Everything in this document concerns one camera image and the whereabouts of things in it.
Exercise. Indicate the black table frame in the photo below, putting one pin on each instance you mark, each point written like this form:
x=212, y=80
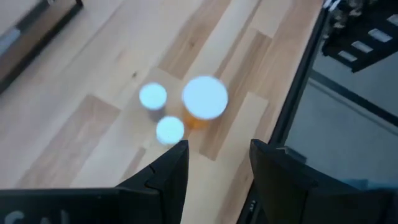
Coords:
x=298, y=81

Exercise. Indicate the large orange medicine bottle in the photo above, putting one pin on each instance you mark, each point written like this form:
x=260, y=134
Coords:
x=205, y=98

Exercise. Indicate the table-level camera box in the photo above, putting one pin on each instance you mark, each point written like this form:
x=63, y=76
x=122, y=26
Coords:
x=292, y=153

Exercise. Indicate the yellow medicine bottle white tablets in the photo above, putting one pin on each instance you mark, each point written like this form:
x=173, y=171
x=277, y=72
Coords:
x=169, y=130

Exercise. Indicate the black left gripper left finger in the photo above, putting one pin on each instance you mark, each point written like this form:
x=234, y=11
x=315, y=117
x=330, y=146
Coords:
x=155, y=193

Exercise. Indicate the blue medicine bottle red capsules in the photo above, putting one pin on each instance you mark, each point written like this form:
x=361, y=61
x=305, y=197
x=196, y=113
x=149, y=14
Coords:
x=153, y=96

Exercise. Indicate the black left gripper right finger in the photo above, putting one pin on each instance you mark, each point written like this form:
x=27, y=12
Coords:
x=286, y=193

